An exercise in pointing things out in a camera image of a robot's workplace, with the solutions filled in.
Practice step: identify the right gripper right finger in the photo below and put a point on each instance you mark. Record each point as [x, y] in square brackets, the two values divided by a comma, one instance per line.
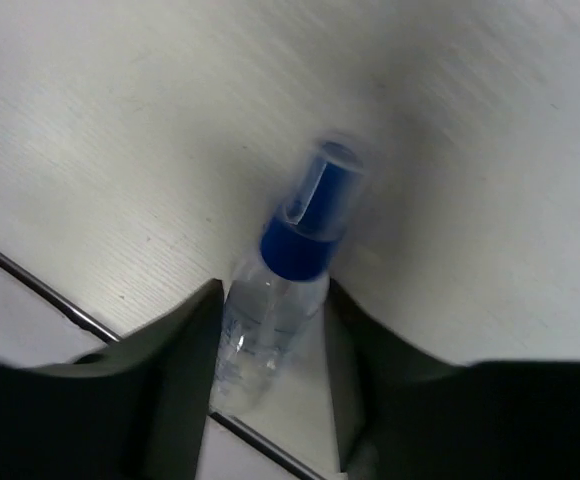
[401, 413]

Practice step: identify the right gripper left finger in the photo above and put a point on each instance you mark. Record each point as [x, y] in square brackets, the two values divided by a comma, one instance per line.
[134, 409]

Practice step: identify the blue spray bottle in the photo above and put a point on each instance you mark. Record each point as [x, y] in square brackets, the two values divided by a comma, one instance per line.
[281, 285]

